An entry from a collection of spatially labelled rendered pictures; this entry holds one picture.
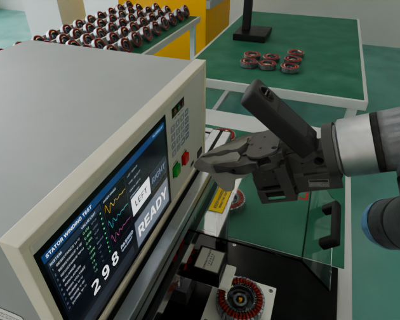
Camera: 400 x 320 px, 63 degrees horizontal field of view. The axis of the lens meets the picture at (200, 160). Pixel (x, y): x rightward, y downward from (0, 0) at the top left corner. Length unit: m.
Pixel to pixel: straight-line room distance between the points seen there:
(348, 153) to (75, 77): 0.41
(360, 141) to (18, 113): 0.42
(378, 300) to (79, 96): 1.75
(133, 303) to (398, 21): 5.49
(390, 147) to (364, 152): 0.03
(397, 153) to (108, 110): 0.35
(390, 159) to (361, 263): 1.67
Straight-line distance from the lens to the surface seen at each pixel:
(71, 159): 0.37
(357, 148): 0.42
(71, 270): 0.36
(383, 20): 5.68
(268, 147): 0.45
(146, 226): 0.50
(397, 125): 0.43
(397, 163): 0.44
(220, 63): 2.25
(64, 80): 0.57
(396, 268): 2.14
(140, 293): 0.48
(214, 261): 0.75
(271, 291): 0.89
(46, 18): 4.46
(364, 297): 1.95
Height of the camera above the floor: 1.52
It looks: 36 degrees down
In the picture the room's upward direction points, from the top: straight up
